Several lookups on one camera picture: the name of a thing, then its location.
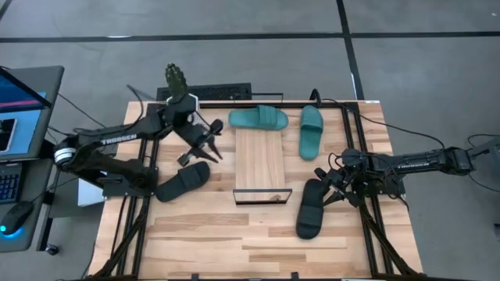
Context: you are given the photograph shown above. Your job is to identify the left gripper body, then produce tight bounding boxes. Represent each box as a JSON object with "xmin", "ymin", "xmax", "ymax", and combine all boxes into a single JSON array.
[{"xmin": 177, "ymin": 119, "xmax": 226, "ymax": 167}]

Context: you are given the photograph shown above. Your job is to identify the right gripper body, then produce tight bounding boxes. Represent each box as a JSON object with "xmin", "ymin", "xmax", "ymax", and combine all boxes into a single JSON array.
[{"xmin": 314, "ymin": 167, "xmax": 363, "ymax": 208}]

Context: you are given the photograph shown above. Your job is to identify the black rubber slide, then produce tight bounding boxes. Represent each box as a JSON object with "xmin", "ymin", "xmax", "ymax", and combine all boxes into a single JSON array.
[
  {"xmin": 295, "ymin": 178, "xmax": 331, "ymax": 240},
  {"xmin": 155, "ymin": 161, "xmax": 212, "ymax": 204}
]

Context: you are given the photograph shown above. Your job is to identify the teal rubber slide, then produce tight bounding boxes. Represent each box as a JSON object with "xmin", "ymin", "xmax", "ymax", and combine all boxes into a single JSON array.
[
  {"xmin": 298, "ymin": 105, "xmax": 325, "ymax": 162},
  {"xmin": 227, "ymin": 104, "xmax": 290, "ymax": 132}
]

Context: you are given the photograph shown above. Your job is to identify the white hexagonal plant pot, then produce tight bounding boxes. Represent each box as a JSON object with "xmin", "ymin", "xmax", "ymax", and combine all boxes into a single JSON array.
[{"xmin": 166, "ymin": 92, "xmax": 202, "ymax": 114}]

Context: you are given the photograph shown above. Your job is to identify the green cactus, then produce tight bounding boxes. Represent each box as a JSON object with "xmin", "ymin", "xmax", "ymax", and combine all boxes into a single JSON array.
[{"xmin": 164, "ymin": 62, "xmax": 189, "ymax": 103}]

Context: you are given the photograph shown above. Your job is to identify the black table edge clamp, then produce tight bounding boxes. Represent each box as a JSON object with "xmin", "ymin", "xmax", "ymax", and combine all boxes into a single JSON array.
[{"xmin": 309, "ymin": 88, "xmax": 325, "ymax": 107}]

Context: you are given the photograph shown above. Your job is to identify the light grey box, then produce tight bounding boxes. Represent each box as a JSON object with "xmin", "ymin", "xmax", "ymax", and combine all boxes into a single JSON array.
[{"xmin": 77, "ymin": 177, "xmax": 107, "ymax": 208}]

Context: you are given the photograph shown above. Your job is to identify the grey floor stand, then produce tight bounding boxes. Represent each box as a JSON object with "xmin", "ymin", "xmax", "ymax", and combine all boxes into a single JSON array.
[{"xmin": 466, "ymin": 134, "xmax": 500, "ymax": 159}]

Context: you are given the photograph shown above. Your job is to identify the grey laptop cart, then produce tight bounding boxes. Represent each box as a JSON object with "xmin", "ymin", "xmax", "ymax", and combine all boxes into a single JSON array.
[{"xmin": 0, "ymin": 158, "xmax": 62, "ymax": 258}]

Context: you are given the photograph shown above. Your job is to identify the grey laptop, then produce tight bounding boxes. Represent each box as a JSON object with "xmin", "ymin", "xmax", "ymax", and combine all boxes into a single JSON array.
[{"xmin": 0, "ymin": 65, "xmax": 66, "ymax": 205}]

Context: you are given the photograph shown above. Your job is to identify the black computer mouse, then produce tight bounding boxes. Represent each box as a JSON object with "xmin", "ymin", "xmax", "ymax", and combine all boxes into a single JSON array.
[{"xmin": 0, "ymin": 200, "xmax": 36, "ymax": 237}]

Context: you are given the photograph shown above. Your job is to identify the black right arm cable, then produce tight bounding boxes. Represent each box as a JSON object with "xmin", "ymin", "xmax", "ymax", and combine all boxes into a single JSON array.
[{"xmin": 327, "ymin": 150, "xmax": 410, "ymax": 212}]

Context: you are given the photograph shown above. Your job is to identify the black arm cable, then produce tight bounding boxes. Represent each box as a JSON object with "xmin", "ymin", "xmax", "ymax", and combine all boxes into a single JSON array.
[
  {"xmin": 327, "ymin": 150, "xmax": 410, "ymax": 212},
  {"xmin": 125, "ymin": 84, "xmax": 157, "ymax": 118}
]

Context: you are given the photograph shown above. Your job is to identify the wooden shelf with black frame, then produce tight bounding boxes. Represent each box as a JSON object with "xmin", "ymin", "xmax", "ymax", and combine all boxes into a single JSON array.
[{"xmin": 232, "ymin": 92, "xmax": 294, "ymax": 206}]

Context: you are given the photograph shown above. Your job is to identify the long black power cable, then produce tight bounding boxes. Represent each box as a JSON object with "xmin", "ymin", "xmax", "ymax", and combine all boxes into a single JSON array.
[{"xmin": 320, "ymin": 97, "xmax": 446, "ymax": 150}]

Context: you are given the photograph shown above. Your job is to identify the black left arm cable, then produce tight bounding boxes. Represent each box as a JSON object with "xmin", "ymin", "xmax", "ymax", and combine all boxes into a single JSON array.
[{"xmin": 125, "ymin": 84, "xmax": 157, "ymax": 118}]

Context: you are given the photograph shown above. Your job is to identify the thin black floor cable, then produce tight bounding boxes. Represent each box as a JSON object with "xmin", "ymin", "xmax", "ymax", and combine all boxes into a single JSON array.
[{"xmin": 56, "ymin": 92, "xmax": 130, "ymax": 136}]

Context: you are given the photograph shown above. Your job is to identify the black floor stand cable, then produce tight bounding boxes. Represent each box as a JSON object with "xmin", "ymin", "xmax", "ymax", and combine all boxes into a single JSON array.
[{"xmin": 466, "ymin": 133, "xmax": 500, "ymax": 185}]

